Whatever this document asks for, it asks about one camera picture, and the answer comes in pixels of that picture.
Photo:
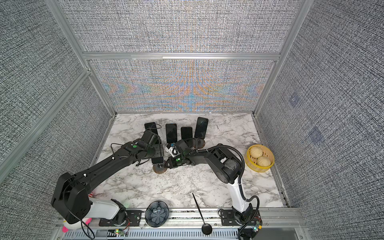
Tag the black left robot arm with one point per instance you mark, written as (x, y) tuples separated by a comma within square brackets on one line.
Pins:
[(71, 195)]

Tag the steamed bun upper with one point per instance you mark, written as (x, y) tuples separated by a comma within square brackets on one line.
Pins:
[(255, 152)]

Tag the dark patterned round bowl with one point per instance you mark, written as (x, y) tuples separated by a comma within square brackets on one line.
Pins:
[(157, 214)]

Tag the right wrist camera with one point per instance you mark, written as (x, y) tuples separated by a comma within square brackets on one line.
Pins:
[(173, 151)]

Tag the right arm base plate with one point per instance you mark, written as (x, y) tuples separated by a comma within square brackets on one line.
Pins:
[(228, 218)]

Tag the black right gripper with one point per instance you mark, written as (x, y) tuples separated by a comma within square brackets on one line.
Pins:
[(171, 165)]

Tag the black phone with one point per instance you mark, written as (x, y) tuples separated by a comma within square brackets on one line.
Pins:
[(201, 128)]

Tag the steamed bun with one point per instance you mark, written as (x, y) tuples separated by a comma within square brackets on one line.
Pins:
[(263, 161), (255, 152)]

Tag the yellow bamboo steamer basket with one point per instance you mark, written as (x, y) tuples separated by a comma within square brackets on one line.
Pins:
[(252, 163)]

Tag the white phone stand centre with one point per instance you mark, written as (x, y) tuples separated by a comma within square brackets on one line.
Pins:
[(171, 144)]

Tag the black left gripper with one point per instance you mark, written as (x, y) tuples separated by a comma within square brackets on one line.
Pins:
[(160, 150)]

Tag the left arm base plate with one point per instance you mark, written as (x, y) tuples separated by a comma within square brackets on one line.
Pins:
[(131, 217)]

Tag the black long-handled spoon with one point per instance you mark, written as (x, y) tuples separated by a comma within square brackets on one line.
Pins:
[(206, 228)]

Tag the white pink plush toy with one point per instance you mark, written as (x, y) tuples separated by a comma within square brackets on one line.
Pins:
[(66, 226)]

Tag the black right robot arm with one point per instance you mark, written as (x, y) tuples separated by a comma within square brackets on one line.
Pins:
[(228, 165)]

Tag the teal phone on white stand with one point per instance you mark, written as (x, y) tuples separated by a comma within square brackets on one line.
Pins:
[(171, 133)]

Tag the steamed bun lower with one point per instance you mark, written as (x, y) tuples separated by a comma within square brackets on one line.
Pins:
[(263, 161)]

